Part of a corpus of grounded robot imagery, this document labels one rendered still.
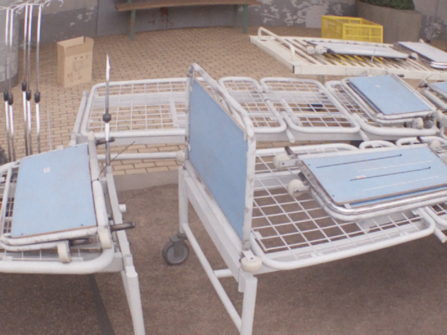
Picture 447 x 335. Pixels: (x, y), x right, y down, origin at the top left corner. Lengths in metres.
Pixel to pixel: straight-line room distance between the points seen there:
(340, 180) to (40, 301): 1.34
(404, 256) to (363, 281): 0.33
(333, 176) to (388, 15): 5.60
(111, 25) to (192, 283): 5.56
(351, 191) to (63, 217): 1.02
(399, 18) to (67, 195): 6.24
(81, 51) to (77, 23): 2.32
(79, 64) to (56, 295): 3.33
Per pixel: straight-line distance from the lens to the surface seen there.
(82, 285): 2.66
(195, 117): 2.39
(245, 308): 1.96
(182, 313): 2.49
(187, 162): 2.51
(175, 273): 2.76
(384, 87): 3.68
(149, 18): 7.94
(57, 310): 2.50
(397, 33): 7.90
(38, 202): 2.14
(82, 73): 5.62
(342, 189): 2.27
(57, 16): 7.82
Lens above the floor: 1.51
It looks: 23 degrees down
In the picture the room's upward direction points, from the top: 2 degrees clockwise
